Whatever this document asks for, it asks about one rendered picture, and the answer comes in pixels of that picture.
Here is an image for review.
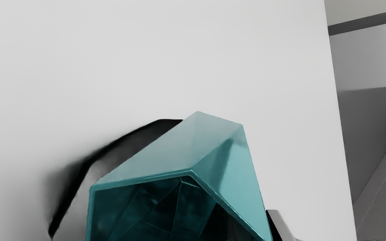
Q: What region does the teal faceted mug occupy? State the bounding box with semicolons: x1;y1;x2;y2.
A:
85;111;274;241

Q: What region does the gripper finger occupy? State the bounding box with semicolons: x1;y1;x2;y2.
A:
266;210;297;241

